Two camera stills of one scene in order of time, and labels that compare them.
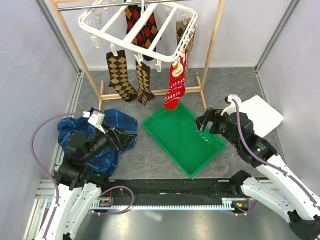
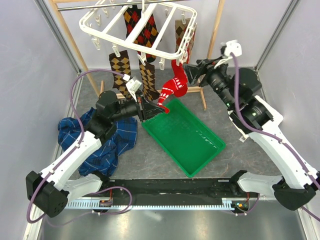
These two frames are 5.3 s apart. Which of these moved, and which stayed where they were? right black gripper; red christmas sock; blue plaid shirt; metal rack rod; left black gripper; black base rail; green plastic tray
Moved: right black gripper; left black gripper; red christmas sock
Stayed: green plastic tray; black base rail; blue plaid shirt; metal rack rod
